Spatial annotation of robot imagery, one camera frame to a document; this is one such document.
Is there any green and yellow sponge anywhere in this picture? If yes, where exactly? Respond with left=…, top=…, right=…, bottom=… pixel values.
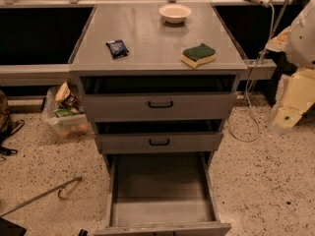
left=181, top=43, right=216, bottom=69

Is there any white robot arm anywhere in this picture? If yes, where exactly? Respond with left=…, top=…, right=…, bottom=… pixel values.
left=268, top=0, right=315, bottom=134

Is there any grey drawer cabinet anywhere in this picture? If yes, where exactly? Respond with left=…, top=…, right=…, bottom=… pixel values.
left=67, top=1, right=249, bottom=236

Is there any bottom grey drawer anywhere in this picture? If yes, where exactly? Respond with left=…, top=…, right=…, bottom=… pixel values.
left=94, top=152, right=231, bottom=236

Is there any grey drawer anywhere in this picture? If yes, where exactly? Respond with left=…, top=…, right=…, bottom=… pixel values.
left=94, top=152, right=231, bottom=236
left=80, top=76, right=236, bottom=122
left=95, top=119, right=222, bottom=154

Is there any middle grey drawer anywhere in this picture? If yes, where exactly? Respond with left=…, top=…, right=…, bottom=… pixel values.
left=95, top=119, right=222, bottom=154

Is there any top grey drawer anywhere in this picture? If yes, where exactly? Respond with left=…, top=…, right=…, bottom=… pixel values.
left=80, top=76, right=236, bottom=122

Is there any white bowl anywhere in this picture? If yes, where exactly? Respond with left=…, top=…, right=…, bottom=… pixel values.
left=158, top=4, right=192, bottom=24

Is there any dark blue snack packet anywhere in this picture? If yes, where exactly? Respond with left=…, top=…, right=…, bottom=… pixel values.
left=106, top=39, right=129, bottom=59

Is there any metal rod on floor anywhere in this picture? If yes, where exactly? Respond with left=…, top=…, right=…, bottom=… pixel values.
left=0, top=176, right=83, bottom=217

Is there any clear plastic bin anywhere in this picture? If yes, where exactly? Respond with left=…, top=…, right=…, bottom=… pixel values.
left=41, top=87, right=92, bottom=137

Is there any dark bag on floor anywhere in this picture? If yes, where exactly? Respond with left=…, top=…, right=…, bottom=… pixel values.
left=0, top=90, right=25, bottom=161

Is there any white hanging cable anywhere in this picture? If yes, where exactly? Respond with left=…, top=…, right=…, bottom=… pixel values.
left=227, top=2, right=276, bottom=144

